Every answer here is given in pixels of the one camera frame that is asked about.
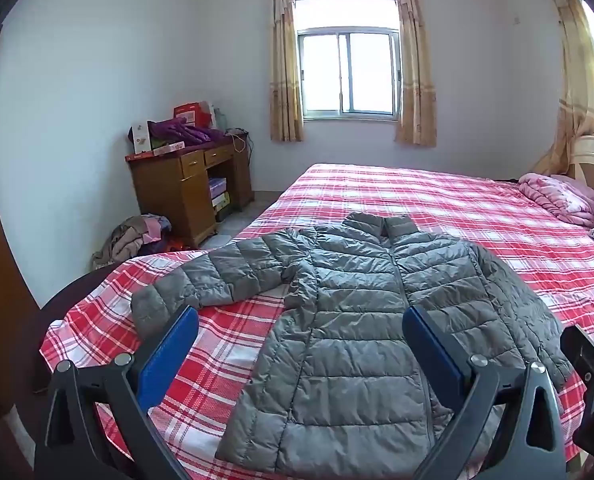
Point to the pile of clothes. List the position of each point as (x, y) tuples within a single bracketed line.
[(127, 242)]

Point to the window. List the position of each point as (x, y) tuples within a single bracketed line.
[(322, 70)]

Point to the purple clothes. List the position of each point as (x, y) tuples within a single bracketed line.
[(187, 132)]

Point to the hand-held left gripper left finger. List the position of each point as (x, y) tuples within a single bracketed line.
[(169, 355)]

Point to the dark bed footboard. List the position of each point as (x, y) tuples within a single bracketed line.
[(72, 292)]

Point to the beige patterned curtain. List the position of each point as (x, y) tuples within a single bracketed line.
[(284, 85), (574, 85), (417, 85)]

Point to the wooden desk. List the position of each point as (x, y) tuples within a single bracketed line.
[(172, 195)]

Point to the purple box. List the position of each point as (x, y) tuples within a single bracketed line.
[(217, 187)]

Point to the pink quilt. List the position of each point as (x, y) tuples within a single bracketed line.
[(562, 197)]

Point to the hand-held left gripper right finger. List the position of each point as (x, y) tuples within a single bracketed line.
[(432, 355)]

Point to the grey puffer jacket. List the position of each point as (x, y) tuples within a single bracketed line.
[(352, 310)]

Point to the yellow box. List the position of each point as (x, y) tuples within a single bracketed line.
[(221, 202)]

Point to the bed with red plaid sheet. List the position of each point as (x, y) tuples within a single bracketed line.
[(427, 200)]

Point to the white box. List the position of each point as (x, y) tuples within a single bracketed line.
[(141, 137)]

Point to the red bag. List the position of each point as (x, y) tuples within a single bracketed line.
[(176, 245)]

